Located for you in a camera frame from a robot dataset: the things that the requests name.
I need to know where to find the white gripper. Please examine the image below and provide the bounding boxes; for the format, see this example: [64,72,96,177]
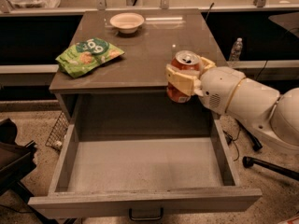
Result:
[165,57,246,114]

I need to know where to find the red coke can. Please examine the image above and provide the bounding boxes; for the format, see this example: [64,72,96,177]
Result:
[167,50,201,104]

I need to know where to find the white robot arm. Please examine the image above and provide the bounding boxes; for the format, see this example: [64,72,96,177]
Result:
[165,58,299,154]

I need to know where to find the grey cabinet with top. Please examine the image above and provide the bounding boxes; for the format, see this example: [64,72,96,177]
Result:
[50,9,226,141]

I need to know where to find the open grey top drawer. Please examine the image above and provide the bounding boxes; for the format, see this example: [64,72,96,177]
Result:
[27,119,263,220]

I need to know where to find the clear plastic water bottle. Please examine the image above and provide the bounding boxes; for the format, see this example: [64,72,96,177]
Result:
[229,37,243,62]

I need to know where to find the white paper bowl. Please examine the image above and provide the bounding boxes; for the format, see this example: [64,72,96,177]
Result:
[110,12,145,34]

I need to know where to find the black chair base legs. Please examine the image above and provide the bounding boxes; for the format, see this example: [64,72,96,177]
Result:
[238,121,299,181]

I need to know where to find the green chip bag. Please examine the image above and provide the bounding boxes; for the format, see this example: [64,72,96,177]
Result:
[56,37,124,78]

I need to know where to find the black office chair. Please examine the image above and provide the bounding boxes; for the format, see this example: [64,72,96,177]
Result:
[0,118,78,224]

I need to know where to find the black drawer handle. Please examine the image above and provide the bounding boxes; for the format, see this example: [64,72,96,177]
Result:
[128,208,164,222]

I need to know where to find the wire mesh basket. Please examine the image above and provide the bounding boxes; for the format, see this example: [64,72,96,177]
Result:
[45,112,68,151]

